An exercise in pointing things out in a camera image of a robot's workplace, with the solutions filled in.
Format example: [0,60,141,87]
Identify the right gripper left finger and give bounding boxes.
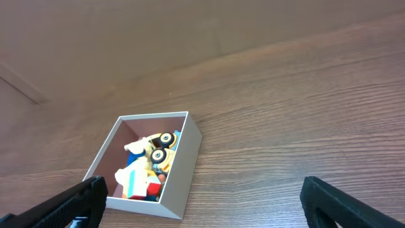
[1,176,108,228]

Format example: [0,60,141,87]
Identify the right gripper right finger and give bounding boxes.
[300,176,404,228]

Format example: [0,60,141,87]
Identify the yellow disc wooden handle toy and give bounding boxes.
[139,132,178,150]

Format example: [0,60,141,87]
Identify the multicoloured puzzle cube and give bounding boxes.
[122,170,162,201]

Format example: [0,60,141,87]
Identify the yellow blue toy truck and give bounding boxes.
[149,130,180,175]

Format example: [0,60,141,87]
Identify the white box maroon interior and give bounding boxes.
[84,111,202,220]

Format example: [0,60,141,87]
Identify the yellow plush duck blue scarf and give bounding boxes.
[115,141,166,201]

